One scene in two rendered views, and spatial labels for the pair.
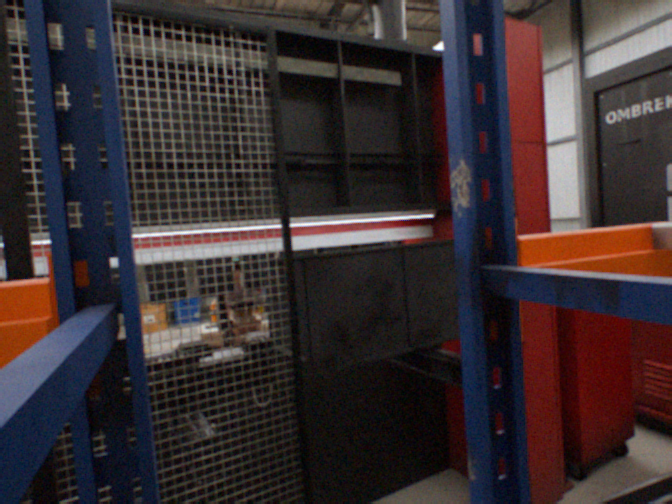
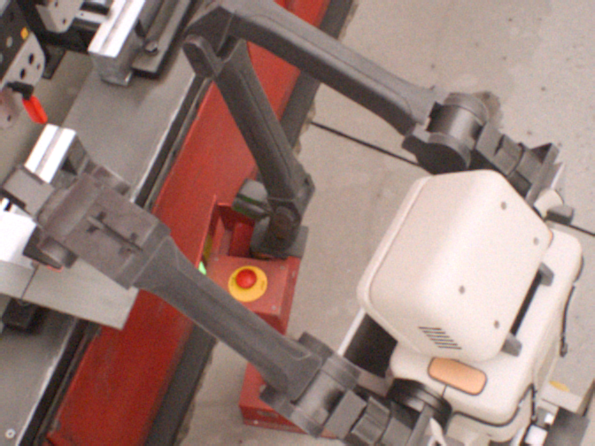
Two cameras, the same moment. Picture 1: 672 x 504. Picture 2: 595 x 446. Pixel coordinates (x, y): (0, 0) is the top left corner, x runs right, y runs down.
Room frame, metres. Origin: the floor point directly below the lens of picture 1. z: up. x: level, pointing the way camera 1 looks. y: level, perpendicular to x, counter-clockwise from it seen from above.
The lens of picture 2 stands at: (3.09, 0.17, 2.41)
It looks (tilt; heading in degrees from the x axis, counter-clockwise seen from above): 61 degrees down; 147
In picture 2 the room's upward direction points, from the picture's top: 10 degrees counter-clockwise
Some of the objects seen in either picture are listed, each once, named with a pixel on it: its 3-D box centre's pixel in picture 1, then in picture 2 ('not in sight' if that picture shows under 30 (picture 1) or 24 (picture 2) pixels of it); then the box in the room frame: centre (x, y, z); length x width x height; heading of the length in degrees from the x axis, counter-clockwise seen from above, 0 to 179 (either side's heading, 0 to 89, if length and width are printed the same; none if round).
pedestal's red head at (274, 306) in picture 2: not in sight; (250, 267); (2.33, 0.54, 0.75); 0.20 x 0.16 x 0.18; 128
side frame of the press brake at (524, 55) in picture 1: (468, 268); not in sight; (2.42, -0.73, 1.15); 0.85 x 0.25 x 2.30; 29
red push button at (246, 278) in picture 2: not in sight; (247, 280); (2.37, 0.51, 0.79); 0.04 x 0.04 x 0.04
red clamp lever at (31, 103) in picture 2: not in sight; (27, 103); (2.08, 0.38, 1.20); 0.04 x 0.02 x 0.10; 29
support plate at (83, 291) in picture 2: not in sight; (72, 259); (2.22, 0.28, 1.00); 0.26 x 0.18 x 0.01; 29
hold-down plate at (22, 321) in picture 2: not in sight; (53, 253); (2.13, 0.27, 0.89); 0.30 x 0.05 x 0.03; 119
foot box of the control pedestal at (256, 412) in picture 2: not in sight; (296, 387); (2.36, 0.56, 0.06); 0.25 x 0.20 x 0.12; 38
